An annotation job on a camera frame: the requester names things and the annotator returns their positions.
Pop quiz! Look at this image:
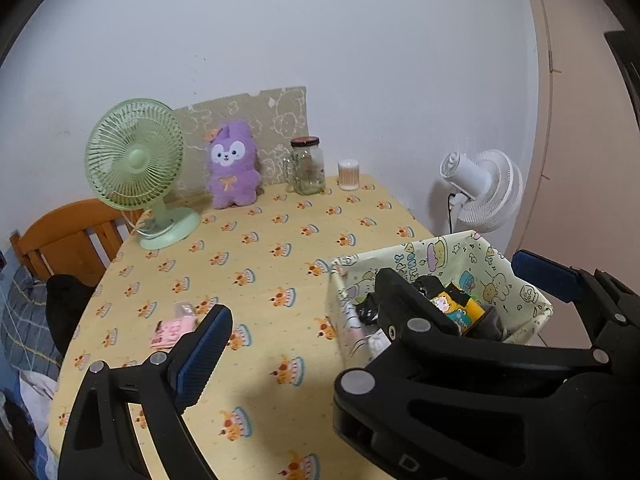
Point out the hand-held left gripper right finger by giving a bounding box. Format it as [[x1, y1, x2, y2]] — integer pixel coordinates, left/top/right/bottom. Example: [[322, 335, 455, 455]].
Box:
[[511, 248, 640, 377]]

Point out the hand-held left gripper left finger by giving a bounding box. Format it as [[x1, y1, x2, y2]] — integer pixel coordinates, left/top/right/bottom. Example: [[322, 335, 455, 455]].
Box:
[[57, 303, 234, 480]]

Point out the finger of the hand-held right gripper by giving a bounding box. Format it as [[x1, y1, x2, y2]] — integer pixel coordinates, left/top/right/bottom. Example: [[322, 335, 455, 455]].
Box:
[[333, 268, 616, 412]]

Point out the pink small packet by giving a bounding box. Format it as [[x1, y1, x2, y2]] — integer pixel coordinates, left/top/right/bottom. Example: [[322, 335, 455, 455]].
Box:
[[149, 316, 199, 351]]

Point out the colourful cartoon pouch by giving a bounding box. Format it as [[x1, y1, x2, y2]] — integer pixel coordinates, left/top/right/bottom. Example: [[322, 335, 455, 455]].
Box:
[[429, 287, 487, 337]]

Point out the long clear plastic pack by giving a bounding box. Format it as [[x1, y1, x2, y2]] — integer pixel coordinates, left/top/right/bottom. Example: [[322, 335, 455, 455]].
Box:
[[334, 280, 372, 357]]

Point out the grey cloth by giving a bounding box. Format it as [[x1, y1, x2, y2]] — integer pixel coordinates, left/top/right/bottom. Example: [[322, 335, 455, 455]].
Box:
[[470, 304, 507, 343]]

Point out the cartoon printed storage box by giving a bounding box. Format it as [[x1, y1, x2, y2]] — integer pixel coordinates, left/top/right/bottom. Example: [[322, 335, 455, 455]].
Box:
[[325, 229, 554, 367]]

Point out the white standing fan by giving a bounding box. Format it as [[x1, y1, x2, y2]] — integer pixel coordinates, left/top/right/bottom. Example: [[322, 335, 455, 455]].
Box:
[[439, 148, 524, 234]]

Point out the yellow printed tablecloth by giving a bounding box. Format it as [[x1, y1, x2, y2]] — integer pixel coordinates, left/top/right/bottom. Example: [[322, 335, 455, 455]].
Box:
[[47, 173, 452, 480]]

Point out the black cloth on chair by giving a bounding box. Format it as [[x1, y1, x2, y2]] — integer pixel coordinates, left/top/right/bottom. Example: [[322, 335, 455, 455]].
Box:
[[45, 273, 96, 354]]

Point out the cotton swab container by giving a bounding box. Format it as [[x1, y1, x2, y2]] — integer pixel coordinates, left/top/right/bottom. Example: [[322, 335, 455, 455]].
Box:
[[337, 158, 361, 191]]

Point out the glass jar with black lid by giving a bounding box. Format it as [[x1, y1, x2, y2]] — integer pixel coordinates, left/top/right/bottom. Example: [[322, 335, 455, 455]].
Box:
[[283, 136, 327, 196]]

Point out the white bedding cloth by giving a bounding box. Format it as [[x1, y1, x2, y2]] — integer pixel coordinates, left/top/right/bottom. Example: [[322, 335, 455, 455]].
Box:
[[0, 369, 60, 476]]

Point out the blue plaid bedding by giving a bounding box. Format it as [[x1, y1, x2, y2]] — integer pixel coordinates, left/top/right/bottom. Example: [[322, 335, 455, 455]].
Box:
[[0, 264, 64, 382]]

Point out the wooden chair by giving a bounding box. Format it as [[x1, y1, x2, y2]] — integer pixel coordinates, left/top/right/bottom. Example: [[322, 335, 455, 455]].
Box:
[[9, 198, 147, 282]]

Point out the purple plush toy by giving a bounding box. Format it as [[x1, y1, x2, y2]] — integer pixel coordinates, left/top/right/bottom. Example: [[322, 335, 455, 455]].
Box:
[[205, 120, 261, 210]]

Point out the green desk fan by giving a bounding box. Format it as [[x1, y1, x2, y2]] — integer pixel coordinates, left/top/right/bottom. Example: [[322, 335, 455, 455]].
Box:
[[84, 98, 201, 251]]

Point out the beige printed board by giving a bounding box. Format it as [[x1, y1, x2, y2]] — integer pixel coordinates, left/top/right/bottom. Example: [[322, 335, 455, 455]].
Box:
[[172, 85, 312, 202]]

